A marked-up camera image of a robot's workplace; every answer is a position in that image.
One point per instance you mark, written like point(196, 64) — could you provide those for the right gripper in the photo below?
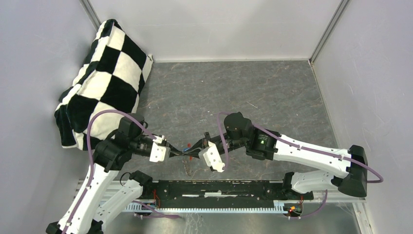
point(201, 143)

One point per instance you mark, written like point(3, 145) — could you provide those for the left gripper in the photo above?
point(175, 151)

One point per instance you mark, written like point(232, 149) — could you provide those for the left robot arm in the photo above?
point(86, 215)

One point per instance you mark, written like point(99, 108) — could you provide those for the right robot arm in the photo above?
point(341, 169)

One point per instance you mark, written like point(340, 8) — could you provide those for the left electronics board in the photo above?
point(152, 201)

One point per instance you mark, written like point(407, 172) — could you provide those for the electronics board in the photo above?
point(295, 210)
point(152, 201)

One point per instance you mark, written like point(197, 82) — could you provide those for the black white checkered pillow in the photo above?
point(112, 77)

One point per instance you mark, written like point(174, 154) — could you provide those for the right electronics board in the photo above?
point(295, 210)

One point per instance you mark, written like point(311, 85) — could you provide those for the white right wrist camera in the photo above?
point(211, 157)

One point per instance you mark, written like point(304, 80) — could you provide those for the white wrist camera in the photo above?
point(160, 149)
point(211, 157)

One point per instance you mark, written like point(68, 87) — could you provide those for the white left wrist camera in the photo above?
point(160, 149)

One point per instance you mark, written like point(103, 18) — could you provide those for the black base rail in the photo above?
point(220, 193)

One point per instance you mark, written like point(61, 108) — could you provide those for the white toothed cable duct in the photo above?
point(277, 208)

